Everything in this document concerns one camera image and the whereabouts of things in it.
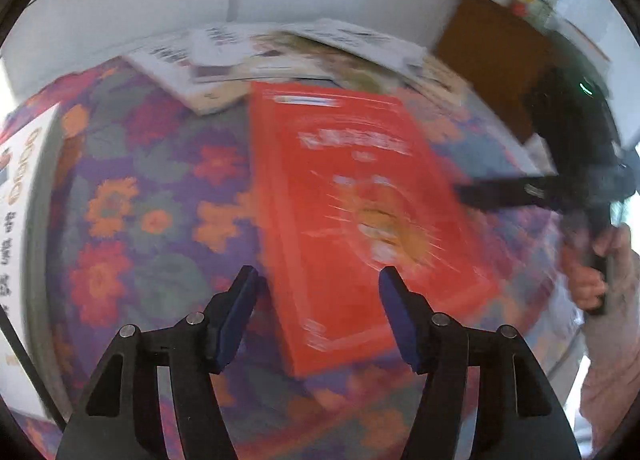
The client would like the white calligraphy book beige base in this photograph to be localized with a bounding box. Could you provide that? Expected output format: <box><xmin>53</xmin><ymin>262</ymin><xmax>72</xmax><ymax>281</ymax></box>
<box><xmin>124</xmin><ymin>46</ymin><xmax>249</xmax><ymax>117</ymax></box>

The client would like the pale yellow picture book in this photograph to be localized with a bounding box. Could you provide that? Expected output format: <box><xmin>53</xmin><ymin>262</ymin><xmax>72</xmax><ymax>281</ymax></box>
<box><xmin>415</xmin><ymin>56</ymin><xmax>475</xmax><ymax>108</ymax></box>

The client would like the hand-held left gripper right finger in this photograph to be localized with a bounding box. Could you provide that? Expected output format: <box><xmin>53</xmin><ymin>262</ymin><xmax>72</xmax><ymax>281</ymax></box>
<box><xmin>378</xmin><ymin>267</ymin><xmax>581</xmax><ymax>460</ymax></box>

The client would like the red book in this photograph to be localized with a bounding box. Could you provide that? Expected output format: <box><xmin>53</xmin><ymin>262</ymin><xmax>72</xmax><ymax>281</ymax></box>
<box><xmin>248</xmin><ymin>81</ymin><xmax>501</xmax><ymax>380</ymax></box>

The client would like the person's right hand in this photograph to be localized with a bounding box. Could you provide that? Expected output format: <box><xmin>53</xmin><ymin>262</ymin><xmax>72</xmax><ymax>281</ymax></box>
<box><xmin>562</xmin><ymin>221</ymin><xmax>635</xmax><ymax>315</ymax></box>

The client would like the person's right forearm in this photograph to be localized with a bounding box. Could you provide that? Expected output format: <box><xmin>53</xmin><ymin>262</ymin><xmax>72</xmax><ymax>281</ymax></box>
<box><xmin>577</xmin><ymin>250</ymin><xmax>640</xmax><ymax>448</ymax></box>

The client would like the white calligraphy book swordsman picture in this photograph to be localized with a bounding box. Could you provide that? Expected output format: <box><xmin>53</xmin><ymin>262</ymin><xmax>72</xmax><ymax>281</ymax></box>
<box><xmin>189</xmin><ymin>24</ymin><xmax>286</xmax><ymax>87</ymax></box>

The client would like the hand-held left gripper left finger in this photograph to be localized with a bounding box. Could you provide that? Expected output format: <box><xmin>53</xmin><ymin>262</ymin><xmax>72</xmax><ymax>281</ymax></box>
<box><xmin>56</xmin><ymin>266</ymin><xmax>261</xmax><ymax>460</ymax></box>

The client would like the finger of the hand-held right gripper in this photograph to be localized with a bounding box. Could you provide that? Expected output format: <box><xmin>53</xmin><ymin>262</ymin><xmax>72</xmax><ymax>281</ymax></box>
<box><xmin>454</xmin><ymin>175</ymin><xmax>567</xmax><ymax>213</ymax></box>

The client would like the floral blanket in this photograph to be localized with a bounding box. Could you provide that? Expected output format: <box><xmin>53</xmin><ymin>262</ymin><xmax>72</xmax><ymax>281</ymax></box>
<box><xmin>0</xmin><ymin>57</ymin><xmax>586</xmax><ymax>460</ymax></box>

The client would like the brown wooden cabinet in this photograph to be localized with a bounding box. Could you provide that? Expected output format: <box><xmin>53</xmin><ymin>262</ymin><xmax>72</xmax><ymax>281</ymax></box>
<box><xmin>435</xmin><ymin>0</ymin><xmax>566</xmax><ymax>141</ymax></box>

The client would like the black cable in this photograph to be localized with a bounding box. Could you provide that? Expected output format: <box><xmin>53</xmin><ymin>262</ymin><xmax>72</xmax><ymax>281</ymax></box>
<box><xmin>0</xmin><ymin>311</ymin><xmax>67</xmax><ymax>430</ymax></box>

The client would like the stack of books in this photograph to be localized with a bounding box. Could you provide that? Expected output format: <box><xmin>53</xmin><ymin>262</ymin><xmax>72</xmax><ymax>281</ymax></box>
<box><xmin>0</xmin><ymin>102</ymin><xmax>66</xmax><ymax>423</ymax></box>

